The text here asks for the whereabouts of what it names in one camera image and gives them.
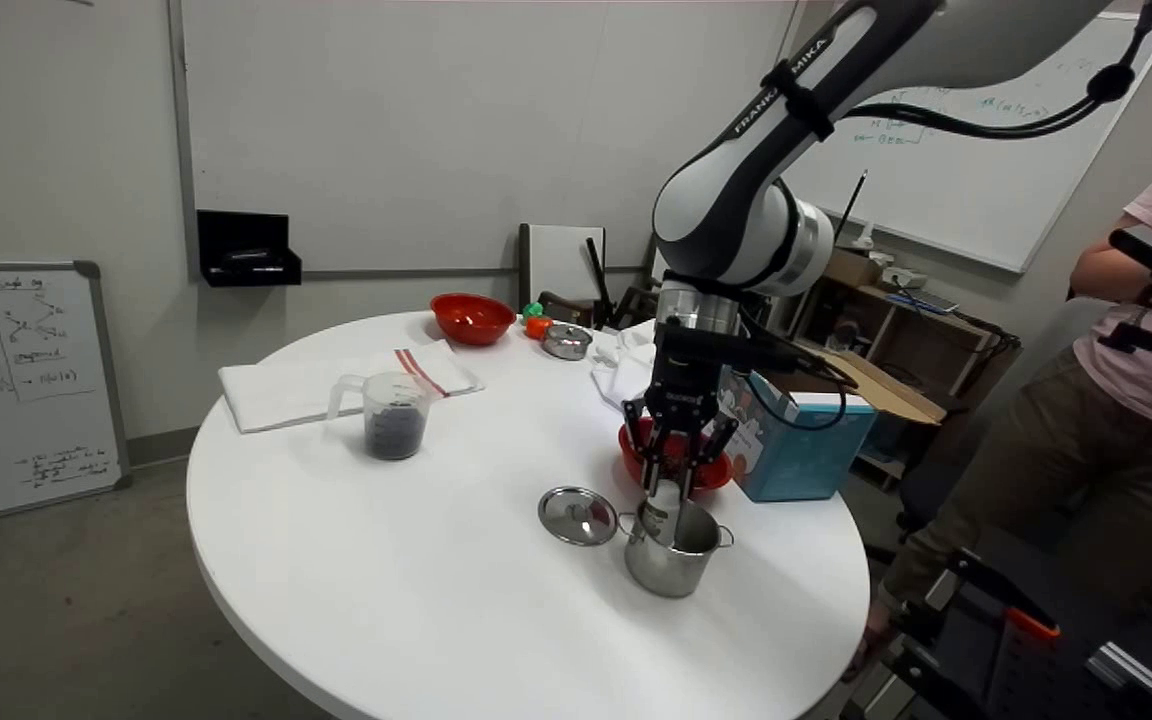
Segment clear measuring cup dark contents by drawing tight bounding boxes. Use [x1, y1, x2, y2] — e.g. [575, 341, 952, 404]
[329, 370, 437, 463]

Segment black open case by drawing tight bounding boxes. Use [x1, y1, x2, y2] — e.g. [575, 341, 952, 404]
[191, 206, 305, 294]

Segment grey wall conduit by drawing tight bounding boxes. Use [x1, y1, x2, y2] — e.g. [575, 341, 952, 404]
[161, 0, 204, 285]

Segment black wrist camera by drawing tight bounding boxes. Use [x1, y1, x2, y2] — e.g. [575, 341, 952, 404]
[719, 325, 808, 376]

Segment empty red bowl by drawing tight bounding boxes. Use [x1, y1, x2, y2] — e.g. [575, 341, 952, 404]
[427, 294, 519, 351]

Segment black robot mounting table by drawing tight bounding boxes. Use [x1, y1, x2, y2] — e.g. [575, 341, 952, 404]
[869, 531, 1152, 720]

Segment small framed whiteboard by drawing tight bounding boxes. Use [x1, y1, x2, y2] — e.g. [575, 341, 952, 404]
[0, 256, 129, 531]

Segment large wall whiteboard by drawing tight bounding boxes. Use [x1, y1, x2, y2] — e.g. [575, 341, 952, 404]
[788, 7, 1152, 277]

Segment aluminium rail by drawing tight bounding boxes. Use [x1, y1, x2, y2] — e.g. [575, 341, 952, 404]
[1088, 636, 1152, 720]

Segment white panel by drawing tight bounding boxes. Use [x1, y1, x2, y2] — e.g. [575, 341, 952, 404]
[519, 221, 614, 308]

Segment blue cardboard box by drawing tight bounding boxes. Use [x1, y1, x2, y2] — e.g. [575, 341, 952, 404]
[719, 332, 948, 509]

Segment white towel red stripe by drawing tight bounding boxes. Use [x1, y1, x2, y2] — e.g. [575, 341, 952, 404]
[218, 335, 484, 435]

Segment red bowl with dark contents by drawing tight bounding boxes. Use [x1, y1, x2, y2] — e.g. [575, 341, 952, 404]
[615, 414, 738, 499]

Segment stainless steel pot lid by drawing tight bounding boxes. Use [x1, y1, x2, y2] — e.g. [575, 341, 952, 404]
[533, 482, 625, 548]

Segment orange and green toy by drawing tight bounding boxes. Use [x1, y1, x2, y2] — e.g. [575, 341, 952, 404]
[518, 300, 558, 345]

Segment thin black rod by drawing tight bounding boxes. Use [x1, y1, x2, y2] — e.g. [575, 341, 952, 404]
[833, 168, 871, 253]

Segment crumpled white cloth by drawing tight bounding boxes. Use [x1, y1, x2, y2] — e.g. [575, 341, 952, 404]
[583, 318, 667, 414]

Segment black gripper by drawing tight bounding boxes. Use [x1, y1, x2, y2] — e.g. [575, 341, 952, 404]
[615, 318, 747, 516]

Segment black clamp orange handle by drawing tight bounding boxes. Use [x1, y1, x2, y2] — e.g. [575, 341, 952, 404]
[989, 604, 1067, 720]

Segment wooden shelf unit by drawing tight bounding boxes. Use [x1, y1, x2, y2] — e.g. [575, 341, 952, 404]
[788, 244, 1020, 404]

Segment black tripod legs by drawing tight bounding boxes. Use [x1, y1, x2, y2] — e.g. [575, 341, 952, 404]
[540, 235, 662, 332]

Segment small steel bowl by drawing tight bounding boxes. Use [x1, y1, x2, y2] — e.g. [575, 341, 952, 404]
[537, 322, 598, 364]

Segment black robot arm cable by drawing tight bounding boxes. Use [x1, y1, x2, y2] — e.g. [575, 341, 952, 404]
[733, 0, 1152, 435]

